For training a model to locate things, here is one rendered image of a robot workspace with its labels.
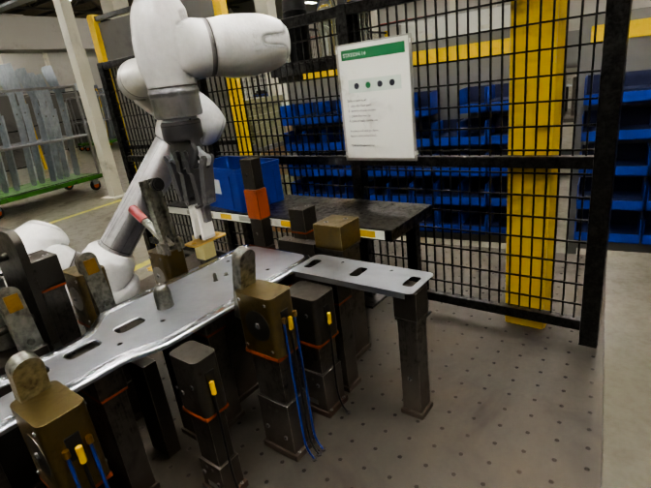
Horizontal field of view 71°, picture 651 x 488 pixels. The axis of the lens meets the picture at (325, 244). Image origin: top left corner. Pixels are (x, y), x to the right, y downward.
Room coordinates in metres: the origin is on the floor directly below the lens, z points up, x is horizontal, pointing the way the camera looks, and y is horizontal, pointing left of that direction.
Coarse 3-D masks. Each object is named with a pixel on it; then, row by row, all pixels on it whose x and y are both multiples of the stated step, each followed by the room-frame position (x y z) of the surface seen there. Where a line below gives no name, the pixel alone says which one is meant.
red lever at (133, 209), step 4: (132, 208) 1.05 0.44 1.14; (136, 208) 1.06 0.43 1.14; (132, 212) 1.05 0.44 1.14; (136, 212) 1.05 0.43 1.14; (140, 212) 1.05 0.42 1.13; (136, 216) 1.04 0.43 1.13; (140, 216) 1.04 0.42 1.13; (144, 216) 1.04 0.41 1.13; (140, 220) 1.03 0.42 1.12; (144, 220) 1.03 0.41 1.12; (148, 220) 1.04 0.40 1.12; (144, 224) 1.03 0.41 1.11; (148, 224) 1.02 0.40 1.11; (152, 224) 1.03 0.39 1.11; (148, 228) 1.02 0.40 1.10; (152, 228) 1.02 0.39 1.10; (152, 232) 1.01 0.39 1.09; (156, 236) 1.00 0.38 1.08; (168, 240) 0.99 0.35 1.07; (168, 244) 0.98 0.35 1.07; (172, 244) 0.99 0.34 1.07; (172, 248) 0.99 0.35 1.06
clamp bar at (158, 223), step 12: (144, 180) 1.00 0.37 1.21; (156, 180) 0.98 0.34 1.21; (144, 192) 0.99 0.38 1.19; (156, 192) 1.01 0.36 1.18; (156, 204) 1.00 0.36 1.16; (156, 216) 0.98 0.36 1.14; (168, 216) 1.00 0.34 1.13; (156, 228) 0.98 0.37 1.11; (168, 228) 1.00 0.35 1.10; (168, 252) 0.97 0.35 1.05
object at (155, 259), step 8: (152, 256) 0.99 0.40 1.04; (160, 256) 0.97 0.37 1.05; (168, 256) 0.97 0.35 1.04; (176, 256) 0.99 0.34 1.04; (184, 256) 1.00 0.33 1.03; (152, 264) 1.00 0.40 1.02; (160, 264) 0.97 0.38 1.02; (168, 264) 0.97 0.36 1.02; (176, 264) 0.98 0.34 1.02; (184, 264) 1.00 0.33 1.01; (160, 272) 0.98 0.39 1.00; (168, 272) 0.97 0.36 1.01; (176, 272) 0.98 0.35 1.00; (184, 272) 0.99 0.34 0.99; (160, 280) 0.98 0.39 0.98; (168, 280) 0.97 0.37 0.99
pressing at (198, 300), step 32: (224, 256) 1.04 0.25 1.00; (256, 256) 1.02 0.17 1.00; (288, 256) 0.99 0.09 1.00; (192, 288) 0.88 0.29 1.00; (224, 288) 0.85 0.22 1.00; (96, 320) 0.77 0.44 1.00; (128, 320) 0.76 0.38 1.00; (160, 320) 0.74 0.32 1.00; (192, 320) 0.73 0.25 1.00; (64, 352) 0.67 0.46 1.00; (96, 352) 0.66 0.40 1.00; (128, 352) 0.65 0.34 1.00; (0, 384) 0.60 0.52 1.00; (64, 384) 0.58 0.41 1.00; (0, 416) 0.52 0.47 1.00
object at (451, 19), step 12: (480, 12) 6.87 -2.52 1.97; (492, 12) 6.78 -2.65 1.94; (504, 12) 6.70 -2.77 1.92; (408, 24) 7.44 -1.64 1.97; (420, 24) 7.32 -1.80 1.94; (432, 24) 7.23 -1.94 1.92; (444, 24) 7.14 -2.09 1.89; (480, 24) 6.86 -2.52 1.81; (492, 24) 6.78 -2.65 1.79; (504, 24) 6.70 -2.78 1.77; (420, 36) 7.33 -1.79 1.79; (432, 36) 7.23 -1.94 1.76; (444, 36) 7.14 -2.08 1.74
